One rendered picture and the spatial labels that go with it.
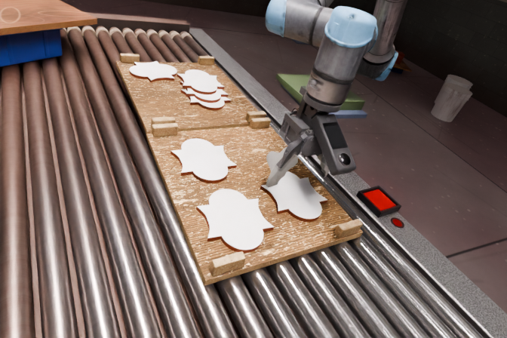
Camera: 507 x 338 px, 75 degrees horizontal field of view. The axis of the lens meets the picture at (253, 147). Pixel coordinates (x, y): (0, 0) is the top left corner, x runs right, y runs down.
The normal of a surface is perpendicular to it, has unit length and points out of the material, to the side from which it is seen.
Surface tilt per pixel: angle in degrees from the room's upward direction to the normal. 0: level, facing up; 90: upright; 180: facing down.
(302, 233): 0
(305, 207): 0
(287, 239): 0
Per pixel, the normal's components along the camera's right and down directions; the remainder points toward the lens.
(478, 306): 0.22, -0.80
